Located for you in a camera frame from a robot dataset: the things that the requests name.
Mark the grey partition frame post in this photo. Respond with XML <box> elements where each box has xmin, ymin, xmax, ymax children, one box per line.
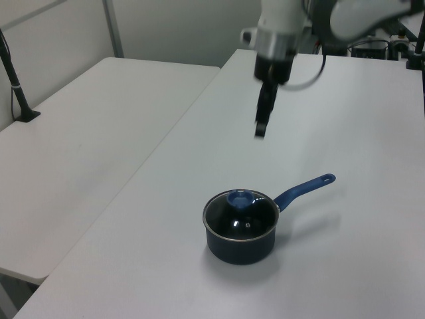
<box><xmin>102</xmin><ymin>0</ymin><xmax>126</xmax><ymax>59</ymax></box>

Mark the black camera stand pole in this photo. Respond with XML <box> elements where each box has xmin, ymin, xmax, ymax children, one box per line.
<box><xmin>0</xmin><ymin>27</ymin><xmax>42</xmax><ymax>124</ymax></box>
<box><xmin>404</xmin><ymin>19</ymin><xmax>425</xmax><ymax>70</ymax></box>

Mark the black electronics box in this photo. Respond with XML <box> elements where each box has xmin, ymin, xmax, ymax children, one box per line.
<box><xmin>347</xmin><ymin>39</ymin><xmax>391</xmax><ymax>60</ymax></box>

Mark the dark blue saucepan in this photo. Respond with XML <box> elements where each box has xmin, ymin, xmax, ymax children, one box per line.
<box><xmin>202</xmin><ymin>173</ymin><xmax>337</xmax><ymax>266</ymax></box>

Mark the glass lid with blue knob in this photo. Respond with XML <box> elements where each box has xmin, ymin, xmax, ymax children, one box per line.
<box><xmin>203</xmin><ymin>188</ymin><xmax>280</xmax><ymax>241</ymax></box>

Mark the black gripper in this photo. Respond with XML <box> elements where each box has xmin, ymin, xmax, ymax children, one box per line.
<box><xmin>253</xmin><ymin>52</ymin><xmax>296</xmax><ymax>139</ymax></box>

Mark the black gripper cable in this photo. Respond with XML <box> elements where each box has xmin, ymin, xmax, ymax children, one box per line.
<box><xmin>281</xmin><ymin>53</ymin><xmax>328</xmax><ymax>91</ymax></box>

